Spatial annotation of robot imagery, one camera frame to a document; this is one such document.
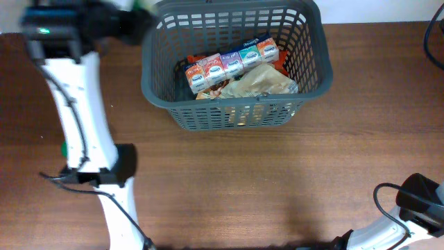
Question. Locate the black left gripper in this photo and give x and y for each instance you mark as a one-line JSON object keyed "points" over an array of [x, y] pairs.
{"points": [[140, 26]]}

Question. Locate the green lid cheese shaker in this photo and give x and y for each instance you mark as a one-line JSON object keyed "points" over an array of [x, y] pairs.
{"points": [[147, 5]]}

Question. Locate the blue tissue multipack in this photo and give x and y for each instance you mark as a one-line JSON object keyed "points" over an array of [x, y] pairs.
{"points": [[212, 70]]}

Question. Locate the tan crinkled snack bag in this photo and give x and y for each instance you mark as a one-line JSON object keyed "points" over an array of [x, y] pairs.
{"points": [[211, 91]]}

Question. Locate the cream bag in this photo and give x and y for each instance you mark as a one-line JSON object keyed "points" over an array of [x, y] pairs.
{"points": [[263, 79]]}

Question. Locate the orange spaghetti package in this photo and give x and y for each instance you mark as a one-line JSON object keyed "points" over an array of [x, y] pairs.
{"points": [[278, 65]]}

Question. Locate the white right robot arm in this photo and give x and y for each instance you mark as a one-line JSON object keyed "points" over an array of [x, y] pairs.
{"points": [[417, 215]]}

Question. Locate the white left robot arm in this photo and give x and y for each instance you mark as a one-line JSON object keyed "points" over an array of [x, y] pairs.
{"points": [[61, 39]]}

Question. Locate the grey plastic slotted basket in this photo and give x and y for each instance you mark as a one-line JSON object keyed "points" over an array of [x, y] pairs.
{"points": [[194, 28]]}

